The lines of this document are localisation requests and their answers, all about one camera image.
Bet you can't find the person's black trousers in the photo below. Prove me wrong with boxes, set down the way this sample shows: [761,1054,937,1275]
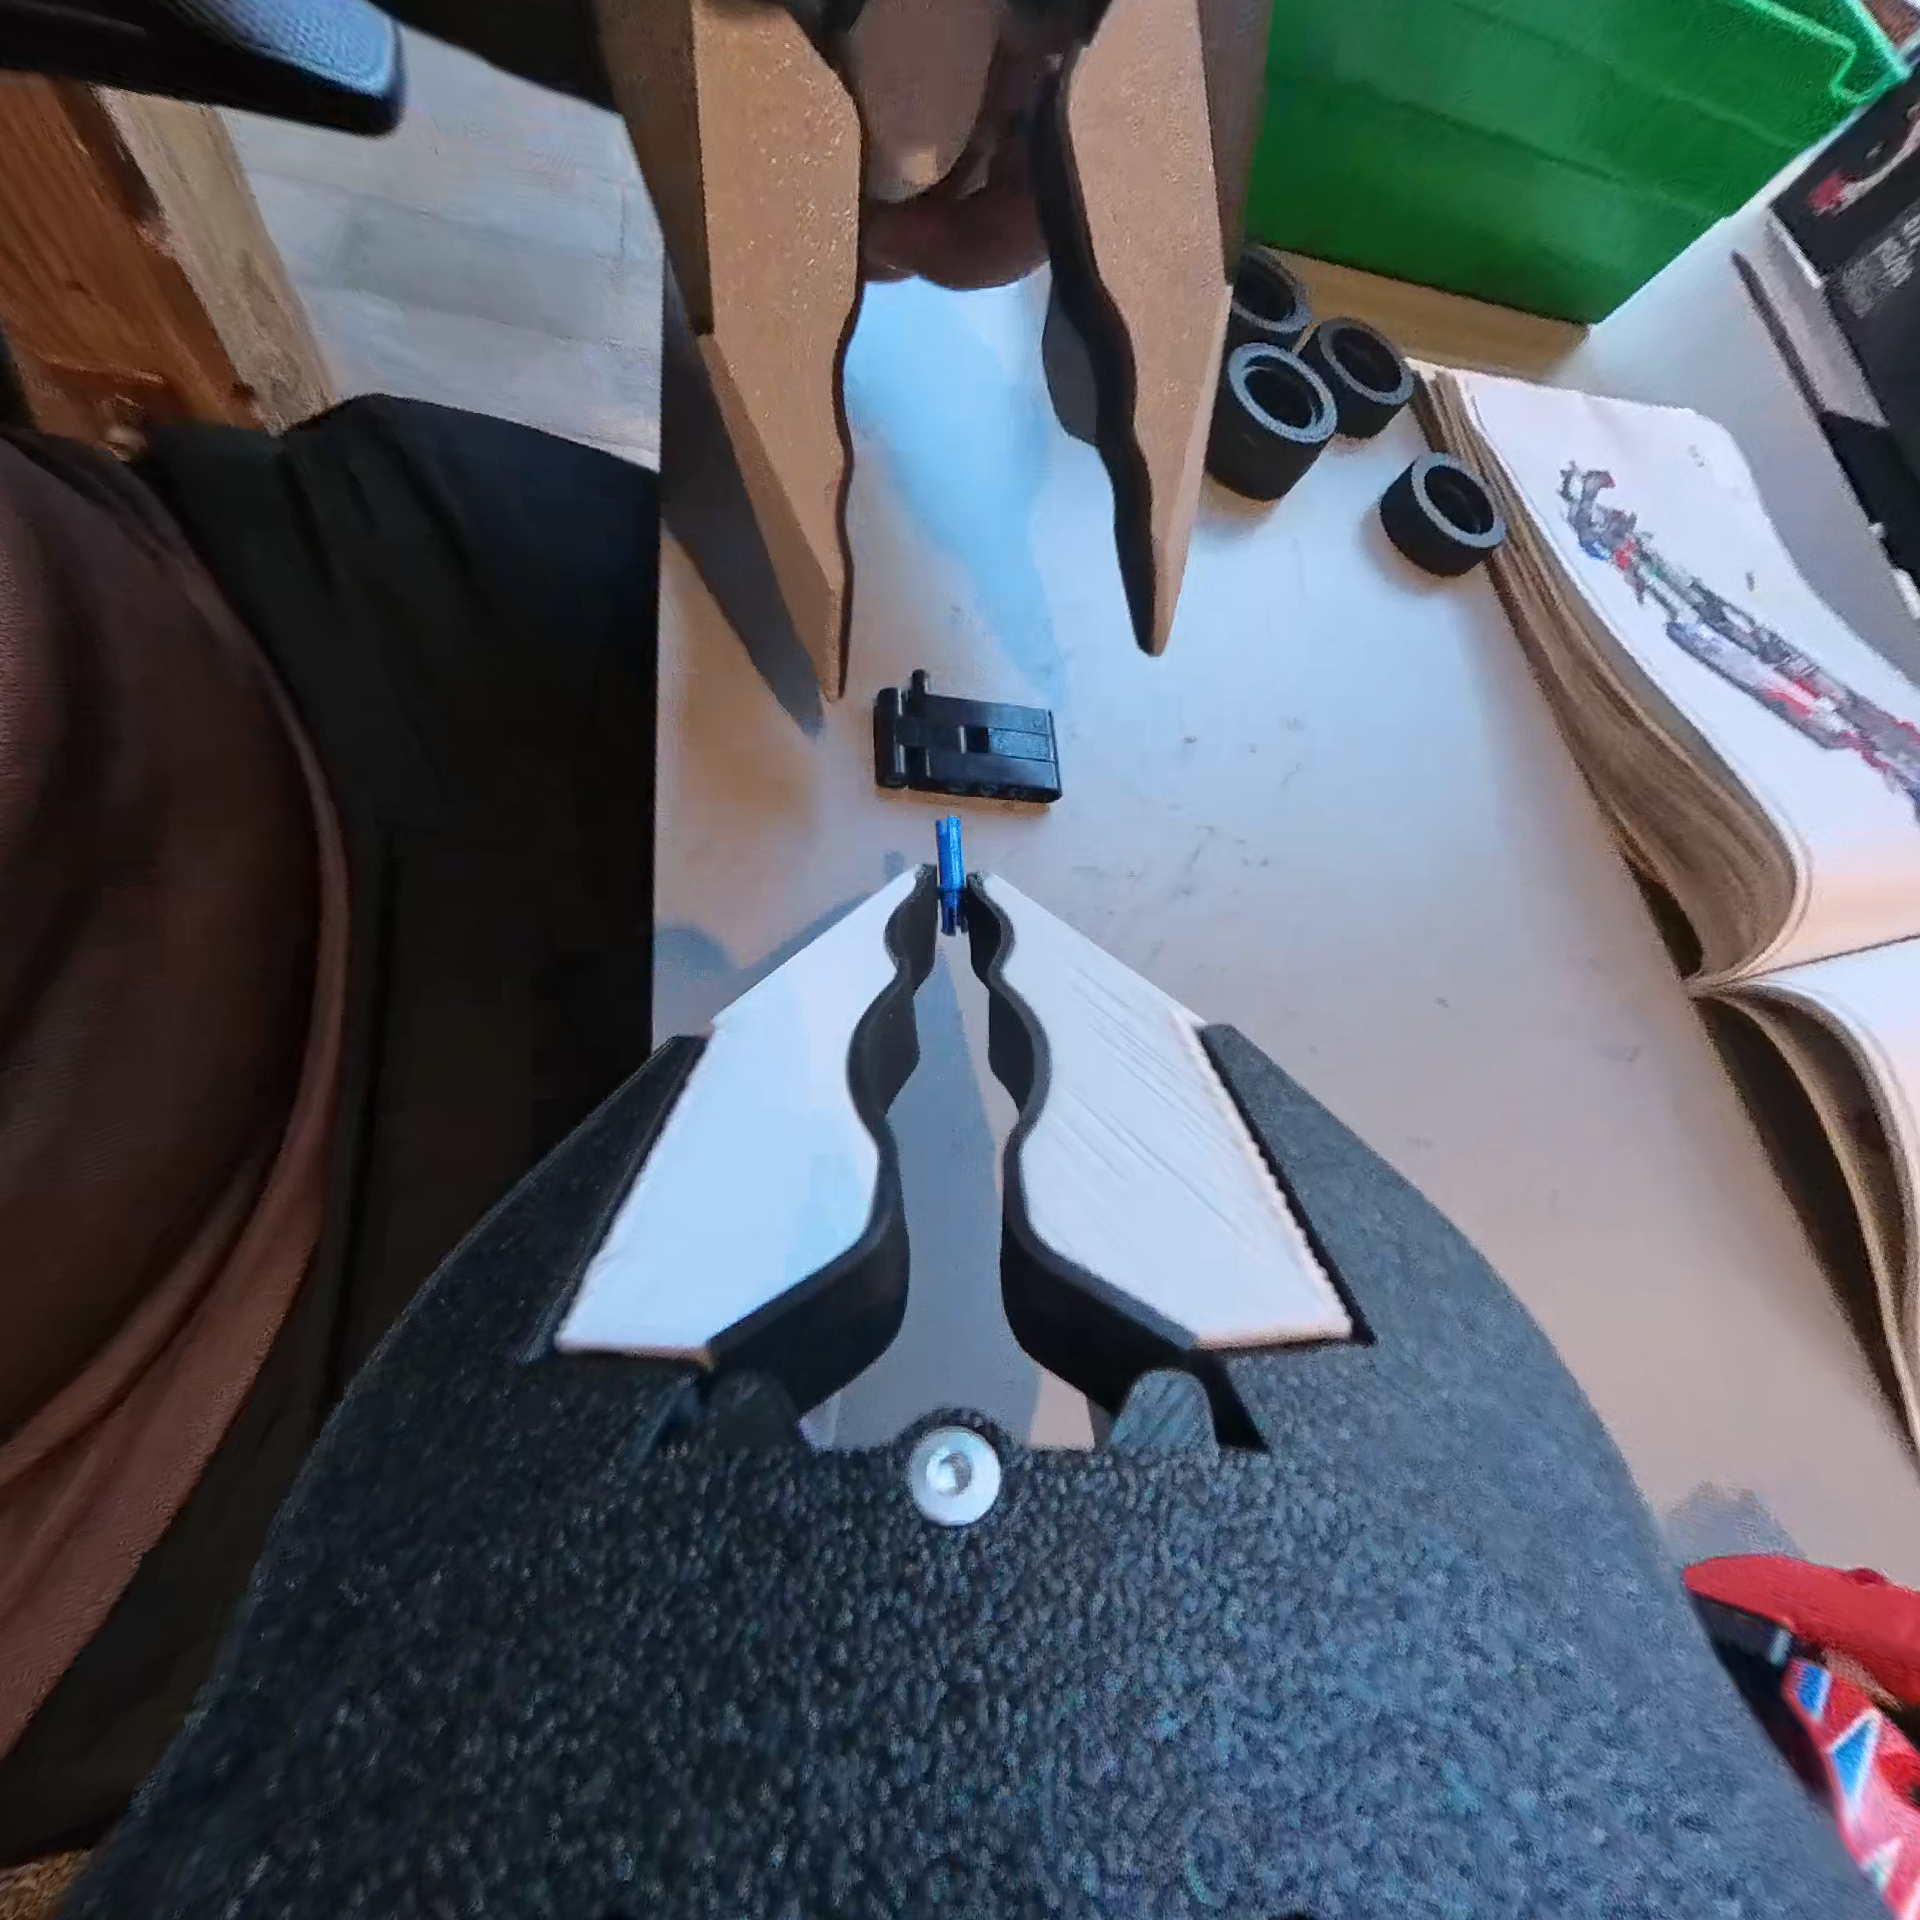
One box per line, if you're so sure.
[152,398,664,1846]

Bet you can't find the black office chair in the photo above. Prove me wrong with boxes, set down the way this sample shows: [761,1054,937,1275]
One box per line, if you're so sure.
[0,0,408,136]

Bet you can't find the thick instruction booklet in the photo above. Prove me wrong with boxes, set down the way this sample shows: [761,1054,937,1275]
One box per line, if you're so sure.
[1411,359,1920,1443]

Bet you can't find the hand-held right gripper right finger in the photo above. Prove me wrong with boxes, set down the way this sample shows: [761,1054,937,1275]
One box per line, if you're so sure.
[972,877,1356,1413]

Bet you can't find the green plastic bin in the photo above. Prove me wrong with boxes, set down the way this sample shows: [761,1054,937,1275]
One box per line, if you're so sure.
[1246,0,1906,325]

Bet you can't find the black toy tyre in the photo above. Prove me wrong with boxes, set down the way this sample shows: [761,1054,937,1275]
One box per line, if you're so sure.
[1380,452,1507,576]
[1304,318,1414,440]
[1208,344,1340,501]
[1230,246,1317,355]

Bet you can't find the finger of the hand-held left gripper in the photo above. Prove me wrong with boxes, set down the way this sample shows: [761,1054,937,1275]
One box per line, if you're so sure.
[692,0,867,703]
[1043,0,1234,659]

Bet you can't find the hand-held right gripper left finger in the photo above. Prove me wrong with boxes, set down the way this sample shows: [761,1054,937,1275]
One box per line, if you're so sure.
[558,867,936,1413]

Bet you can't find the person's brown shirt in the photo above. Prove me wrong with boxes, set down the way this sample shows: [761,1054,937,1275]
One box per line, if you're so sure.
[0,428,354,1758]

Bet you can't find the black toy brick assembly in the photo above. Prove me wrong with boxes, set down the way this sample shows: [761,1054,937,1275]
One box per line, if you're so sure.
[873,669,1066,805]

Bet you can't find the toy race car model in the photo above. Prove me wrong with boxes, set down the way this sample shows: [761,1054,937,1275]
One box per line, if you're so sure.
[1680,1552,1920,1920]

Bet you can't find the grey desk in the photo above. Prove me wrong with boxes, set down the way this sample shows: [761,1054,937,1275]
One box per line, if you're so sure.
[651,180,1920,1592]

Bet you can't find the toy car kit box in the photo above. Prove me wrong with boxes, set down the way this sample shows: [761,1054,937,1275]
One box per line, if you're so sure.
[1732,65,1920,617]

